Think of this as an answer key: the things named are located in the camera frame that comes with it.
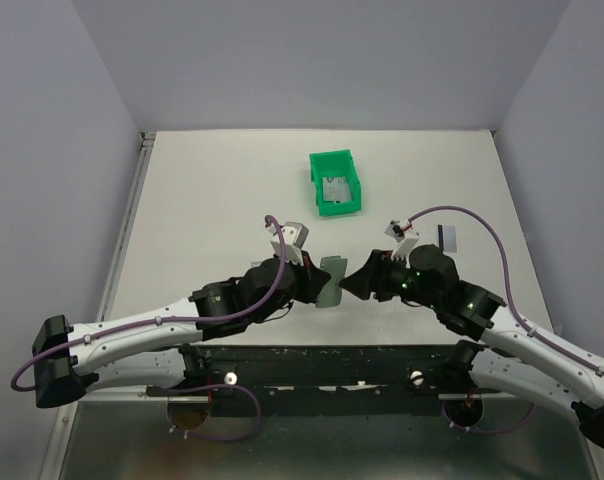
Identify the silver card near right gripper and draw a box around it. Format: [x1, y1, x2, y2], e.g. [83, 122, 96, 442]
[385, 220, 396, 240]

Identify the green plastic bin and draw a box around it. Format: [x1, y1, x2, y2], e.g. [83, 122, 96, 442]
[309, 150, 362, 217]

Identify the green leather card holder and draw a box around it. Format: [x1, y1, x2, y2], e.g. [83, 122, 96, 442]
[316, 255, 348, 309]

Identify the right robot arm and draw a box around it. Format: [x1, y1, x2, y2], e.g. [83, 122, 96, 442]
[340, 245, 604, 449]

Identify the left aluminium frame extrusion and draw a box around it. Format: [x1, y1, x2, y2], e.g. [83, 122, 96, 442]
[38, 132, 157, 479]

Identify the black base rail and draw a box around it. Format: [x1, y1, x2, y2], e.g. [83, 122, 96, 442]
[175, 340, 484, 417]

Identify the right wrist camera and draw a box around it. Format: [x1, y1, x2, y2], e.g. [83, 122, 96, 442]
[391, 219, 420, 260]

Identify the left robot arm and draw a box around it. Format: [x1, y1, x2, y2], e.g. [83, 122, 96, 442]
[31, 253, 331, 409]

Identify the silver card in bin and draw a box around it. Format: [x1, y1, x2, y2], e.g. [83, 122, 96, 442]
[322, 176, 355, 204]

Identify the far right silver card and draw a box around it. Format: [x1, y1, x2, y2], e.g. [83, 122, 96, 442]
[437, 224, 458, 253]

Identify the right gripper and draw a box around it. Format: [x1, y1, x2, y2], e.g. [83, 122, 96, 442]
[338, 248, 441, 310]

